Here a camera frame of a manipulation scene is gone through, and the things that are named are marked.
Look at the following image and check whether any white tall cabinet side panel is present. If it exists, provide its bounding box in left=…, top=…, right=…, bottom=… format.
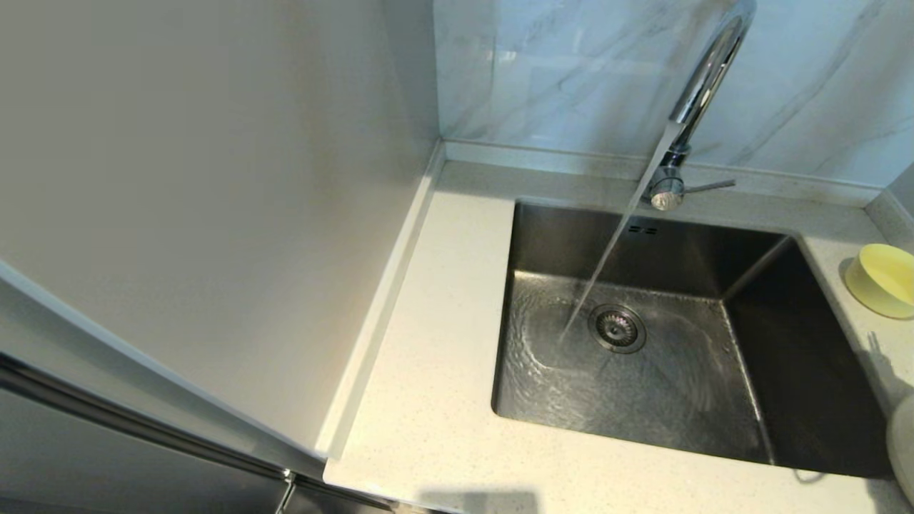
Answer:
left=0, top=0, right=440, bottom=461

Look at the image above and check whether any round metal drain strainer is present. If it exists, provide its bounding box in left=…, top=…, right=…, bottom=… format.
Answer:
left=588, top=304, right=648, bottom=355

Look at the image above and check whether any small yellow bowl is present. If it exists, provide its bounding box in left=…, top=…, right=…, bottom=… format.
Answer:
left=844, top=243, right=914, bottom=320

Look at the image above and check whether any white round plate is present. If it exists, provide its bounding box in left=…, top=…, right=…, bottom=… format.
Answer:
left=887, top=395, right=914, bottom=505

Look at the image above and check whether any stainless steel sink basin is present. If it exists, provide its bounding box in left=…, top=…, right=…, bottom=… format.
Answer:
left=491, top=200, right=897, bottom=480

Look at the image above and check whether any grey steel appliance front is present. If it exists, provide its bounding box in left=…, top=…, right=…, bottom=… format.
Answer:
left=0, top=343, right=401, bottom=514

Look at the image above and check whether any chrome gooseneck kitchen faucet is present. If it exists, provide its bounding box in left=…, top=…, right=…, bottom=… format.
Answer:
left=641, top=0, right=758, bottom=212

